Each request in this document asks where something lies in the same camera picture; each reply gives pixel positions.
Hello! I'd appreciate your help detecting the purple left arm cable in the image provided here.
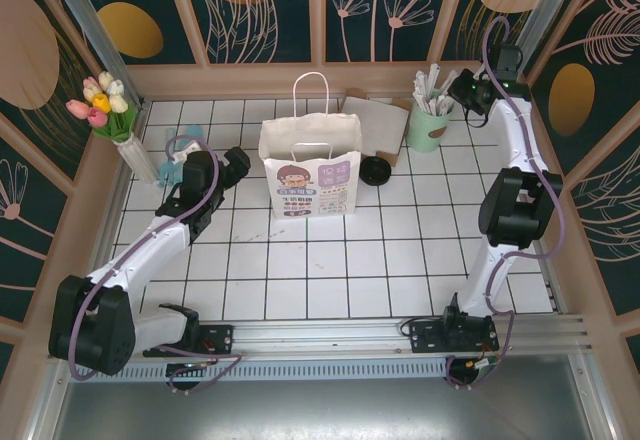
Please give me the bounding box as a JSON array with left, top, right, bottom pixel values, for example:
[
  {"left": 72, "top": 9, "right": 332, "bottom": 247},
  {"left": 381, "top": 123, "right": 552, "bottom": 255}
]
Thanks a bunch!
[{"left": 67, "top": 134, "right": 244, "bottom": 396}]

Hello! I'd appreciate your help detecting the artificial tulip bouquet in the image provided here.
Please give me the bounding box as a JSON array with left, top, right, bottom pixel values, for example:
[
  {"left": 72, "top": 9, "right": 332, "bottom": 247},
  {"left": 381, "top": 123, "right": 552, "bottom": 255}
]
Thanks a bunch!
[{"left": 66, "top": 70, "right": 139, "bottom": 142}]

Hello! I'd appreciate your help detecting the aluminium frame post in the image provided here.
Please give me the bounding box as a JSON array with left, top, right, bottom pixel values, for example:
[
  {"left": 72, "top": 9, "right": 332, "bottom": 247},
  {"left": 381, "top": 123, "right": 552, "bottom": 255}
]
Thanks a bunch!
[
  {"left": 39, "top": 0, "right": 146, "bottom": 106},
  {"left": 492, "top": 0, "right": 571, "bottom": 106}
]

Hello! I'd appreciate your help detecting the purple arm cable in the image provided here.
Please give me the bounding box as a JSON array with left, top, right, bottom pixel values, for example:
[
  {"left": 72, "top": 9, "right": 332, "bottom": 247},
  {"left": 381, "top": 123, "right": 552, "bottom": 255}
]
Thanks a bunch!
[
  {"left": 67, "top": 134, "right": 244, "bottom": 396},
  {"left": 447, "top": 15, "right": 569, "bottom": 391}
]

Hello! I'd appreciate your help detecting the aluminium mounting rail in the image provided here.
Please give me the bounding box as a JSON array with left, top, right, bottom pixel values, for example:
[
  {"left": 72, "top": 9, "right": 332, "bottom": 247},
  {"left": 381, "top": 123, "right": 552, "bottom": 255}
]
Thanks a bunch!
[{"left": 47, "top": 314, "right": 594, "bottom": 361}]

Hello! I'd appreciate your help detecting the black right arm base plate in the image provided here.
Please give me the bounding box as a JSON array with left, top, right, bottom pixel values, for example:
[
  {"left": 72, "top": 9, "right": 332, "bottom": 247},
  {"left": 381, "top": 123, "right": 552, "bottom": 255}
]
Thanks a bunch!
[{"left": 409, "top": 319, "right": 501, "bottom": 356}]

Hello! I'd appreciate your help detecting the grey slotted cable duct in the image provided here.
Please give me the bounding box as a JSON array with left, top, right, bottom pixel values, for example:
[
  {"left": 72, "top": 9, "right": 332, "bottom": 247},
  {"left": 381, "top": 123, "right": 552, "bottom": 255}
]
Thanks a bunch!
[{"left": 67, "top": 362, "right": 451, "bottom": 384}]

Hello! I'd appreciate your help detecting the small green circuit board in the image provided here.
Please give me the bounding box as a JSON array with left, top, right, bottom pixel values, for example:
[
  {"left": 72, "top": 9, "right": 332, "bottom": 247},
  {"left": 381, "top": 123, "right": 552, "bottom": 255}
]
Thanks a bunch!
[{"left": 467, "top": 357, "right": 503, "bottom": 377}]

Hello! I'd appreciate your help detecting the white ribbed vase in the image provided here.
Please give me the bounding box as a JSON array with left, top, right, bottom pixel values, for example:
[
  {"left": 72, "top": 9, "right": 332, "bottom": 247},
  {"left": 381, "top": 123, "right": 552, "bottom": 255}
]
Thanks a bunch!
[{"left": 115, "top": 137, "right": 159, "bottom": 184}]

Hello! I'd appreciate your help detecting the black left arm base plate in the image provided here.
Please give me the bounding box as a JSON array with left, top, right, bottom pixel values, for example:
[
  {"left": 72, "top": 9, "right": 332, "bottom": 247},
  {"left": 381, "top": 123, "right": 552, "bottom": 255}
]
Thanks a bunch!
[{"left": 143, "top": 323, "right": 235, "bottom": 359}]

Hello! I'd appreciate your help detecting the white printed paper bag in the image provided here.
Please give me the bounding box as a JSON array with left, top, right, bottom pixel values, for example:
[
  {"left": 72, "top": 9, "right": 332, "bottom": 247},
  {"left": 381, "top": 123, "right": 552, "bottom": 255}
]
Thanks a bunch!
[{"left": 258, "top": 72, "right": 362, "bottom": 221}]

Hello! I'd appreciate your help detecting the mint green straw holder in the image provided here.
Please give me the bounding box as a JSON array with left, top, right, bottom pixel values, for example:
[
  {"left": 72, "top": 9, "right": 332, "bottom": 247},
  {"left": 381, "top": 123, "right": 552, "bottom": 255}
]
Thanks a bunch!
[{"left": 405, "top": 104, "right": 455, "bottom": 153}]

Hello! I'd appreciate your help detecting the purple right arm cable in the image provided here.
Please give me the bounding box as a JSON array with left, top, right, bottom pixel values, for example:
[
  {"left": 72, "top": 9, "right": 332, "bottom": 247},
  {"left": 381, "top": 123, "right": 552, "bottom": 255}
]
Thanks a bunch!
[{"left": 447, "top": 15, "right": 569, "bottom": 391}]

